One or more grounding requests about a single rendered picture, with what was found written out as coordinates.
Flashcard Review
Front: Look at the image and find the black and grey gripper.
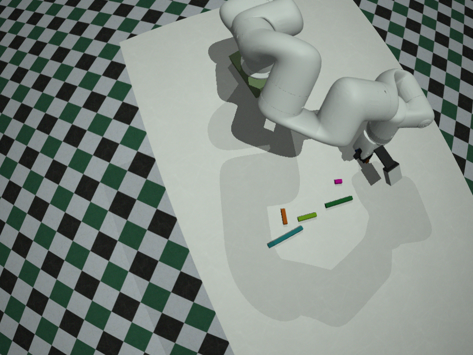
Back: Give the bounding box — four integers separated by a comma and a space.
353, 129, 387, 163

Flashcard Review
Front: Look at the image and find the turquoise rod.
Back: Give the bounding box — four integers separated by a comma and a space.
267, 226, 303, 248

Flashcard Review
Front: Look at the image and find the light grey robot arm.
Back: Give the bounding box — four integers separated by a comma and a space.
219, 0, 435, 147

